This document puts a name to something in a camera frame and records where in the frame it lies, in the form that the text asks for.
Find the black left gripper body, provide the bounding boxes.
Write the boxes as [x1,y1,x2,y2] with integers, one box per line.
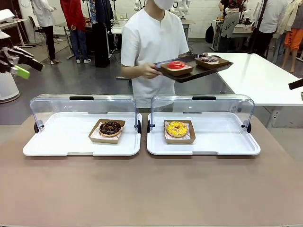
[0,46,18,73]

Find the dark brown serving tray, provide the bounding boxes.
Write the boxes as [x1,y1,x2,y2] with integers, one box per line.
[153,53,234,83]

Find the red glazed donut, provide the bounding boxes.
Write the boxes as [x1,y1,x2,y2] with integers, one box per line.
[167,61,187,70]
[160,61,195,76]

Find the person's right forearm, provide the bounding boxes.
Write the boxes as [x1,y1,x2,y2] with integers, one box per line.
[121,64,149,80]

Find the chocolate donut with nuts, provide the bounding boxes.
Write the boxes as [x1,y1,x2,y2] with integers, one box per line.
[99,120,121,137]

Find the chocolate donut in box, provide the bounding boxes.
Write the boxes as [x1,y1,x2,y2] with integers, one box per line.
[88,119,126,145]

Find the person in white shirt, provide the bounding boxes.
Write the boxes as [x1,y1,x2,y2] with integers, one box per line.
[120,0,190,109]

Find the yellow glazed donut in box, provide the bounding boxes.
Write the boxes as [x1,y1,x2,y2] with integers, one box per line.
[163,119,196,144]

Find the person's right hand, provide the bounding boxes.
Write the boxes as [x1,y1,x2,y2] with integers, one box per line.
[141,62,164,80]

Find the white cylindrical air purifier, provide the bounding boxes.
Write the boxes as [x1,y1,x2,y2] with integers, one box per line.
[0,68,20,104]

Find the large white table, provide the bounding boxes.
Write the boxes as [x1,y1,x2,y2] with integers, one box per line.
[203,52,303,107]

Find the grey background chair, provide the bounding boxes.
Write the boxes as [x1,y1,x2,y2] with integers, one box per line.
[28,16,45,47]

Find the mannequin with orange shorts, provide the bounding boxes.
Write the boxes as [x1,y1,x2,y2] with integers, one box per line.
[283,0,303,73]

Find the grey background work table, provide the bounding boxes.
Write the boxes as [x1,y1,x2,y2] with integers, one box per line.
[55,22,71,60]

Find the clear plastic display lid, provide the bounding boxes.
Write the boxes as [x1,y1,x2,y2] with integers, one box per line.
[30,94,138,133]
[151,94,256,132]

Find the bystander in black trousers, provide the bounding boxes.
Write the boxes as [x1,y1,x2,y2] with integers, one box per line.
[32,0,57,66]

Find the bystander in red top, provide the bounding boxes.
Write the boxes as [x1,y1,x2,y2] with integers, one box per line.
[60,0,92,64]

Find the black stand pole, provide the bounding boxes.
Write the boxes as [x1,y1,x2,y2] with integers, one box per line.
[247,0,268,55]

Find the dark hanging clothes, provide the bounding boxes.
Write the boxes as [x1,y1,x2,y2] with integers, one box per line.
[89,0,114,68]

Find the bystander in white shirt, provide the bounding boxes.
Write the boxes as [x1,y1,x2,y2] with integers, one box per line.
[250,0,288,57]

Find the white plastic display tray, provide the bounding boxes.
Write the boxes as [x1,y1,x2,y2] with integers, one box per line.
[146,111,262,156]
[23,111,143,157]

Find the grey printed apron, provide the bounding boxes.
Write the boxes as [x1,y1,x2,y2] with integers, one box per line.
[219,0,240,52]

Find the white printed paper liner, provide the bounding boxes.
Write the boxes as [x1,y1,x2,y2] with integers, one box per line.
[165,120,193,139]
[92,121,125,138]

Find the black backpack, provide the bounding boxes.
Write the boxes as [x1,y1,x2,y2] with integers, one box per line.
[205,23,215,44]

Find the white face mask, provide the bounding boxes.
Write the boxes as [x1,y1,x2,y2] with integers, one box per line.
[151,0,175,10]

